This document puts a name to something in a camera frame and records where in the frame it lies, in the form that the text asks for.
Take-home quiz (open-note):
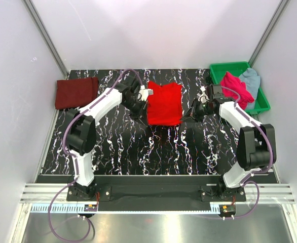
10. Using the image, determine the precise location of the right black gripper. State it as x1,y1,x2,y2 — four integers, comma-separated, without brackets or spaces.
180,98,214,124

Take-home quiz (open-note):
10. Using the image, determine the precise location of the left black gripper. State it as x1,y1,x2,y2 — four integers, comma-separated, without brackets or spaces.
122,97,149,127

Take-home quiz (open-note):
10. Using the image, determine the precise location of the bright red t-shirt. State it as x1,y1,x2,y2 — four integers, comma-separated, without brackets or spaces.
147,81,182,126

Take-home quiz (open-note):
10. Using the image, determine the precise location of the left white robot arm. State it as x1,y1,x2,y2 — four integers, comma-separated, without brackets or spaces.
63,74,154,200

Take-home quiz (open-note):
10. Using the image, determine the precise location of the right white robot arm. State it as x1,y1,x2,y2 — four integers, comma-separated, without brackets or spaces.
181,85,276,201

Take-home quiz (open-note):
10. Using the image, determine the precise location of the pink crumpled t-shirt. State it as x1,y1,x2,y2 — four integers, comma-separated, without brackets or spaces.
220,72,254,110

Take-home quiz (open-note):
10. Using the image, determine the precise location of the green plastic bin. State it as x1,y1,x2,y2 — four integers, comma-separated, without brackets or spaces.
209,61,271,115

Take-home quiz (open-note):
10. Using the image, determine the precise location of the folded maroon t-shirt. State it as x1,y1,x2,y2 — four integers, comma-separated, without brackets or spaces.
55,77,99,110

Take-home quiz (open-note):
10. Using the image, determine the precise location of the grey-blue crumpled t-shirt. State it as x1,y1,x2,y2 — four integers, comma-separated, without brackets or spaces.
239,68,261,110

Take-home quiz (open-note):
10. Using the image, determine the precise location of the right orange connector block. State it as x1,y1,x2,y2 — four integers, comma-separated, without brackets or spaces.
221,205,236,213

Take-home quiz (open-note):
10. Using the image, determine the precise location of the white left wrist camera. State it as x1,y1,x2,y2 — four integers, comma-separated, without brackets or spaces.
138,86,154,101

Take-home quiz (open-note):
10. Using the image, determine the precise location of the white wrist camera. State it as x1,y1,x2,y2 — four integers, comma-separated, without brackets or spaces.
197,86,209,103
138,86,154,101

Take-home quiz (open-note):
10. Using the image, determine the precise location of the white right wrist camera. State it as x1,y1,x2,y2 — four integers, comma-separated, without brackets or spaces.
197,86,209,103

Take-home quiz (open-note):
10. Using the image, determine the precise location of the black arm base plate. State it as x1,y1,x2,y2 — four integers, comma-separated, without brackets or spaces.
66,175,246,213

